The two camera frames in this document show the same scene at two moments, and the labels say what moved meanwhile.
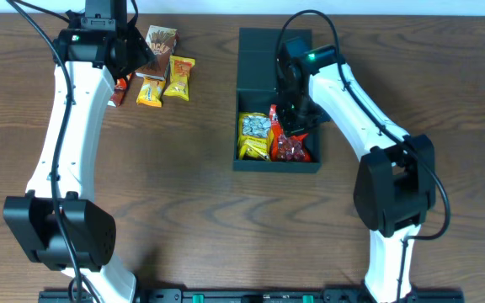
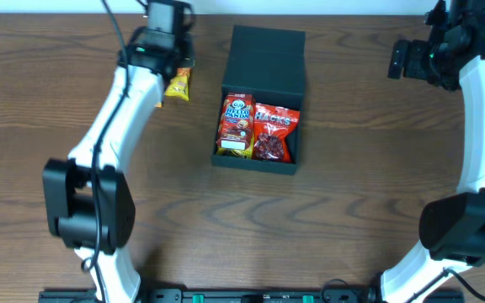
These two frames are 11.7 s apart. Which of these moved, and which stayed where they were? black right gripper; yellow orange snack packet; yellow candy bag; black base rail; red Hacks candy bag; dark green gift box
Moved: black right gripper; dark green gift box; red Hacks candy bag; yellow candy bag
Stayed: black base rail; yellow orange snack packet
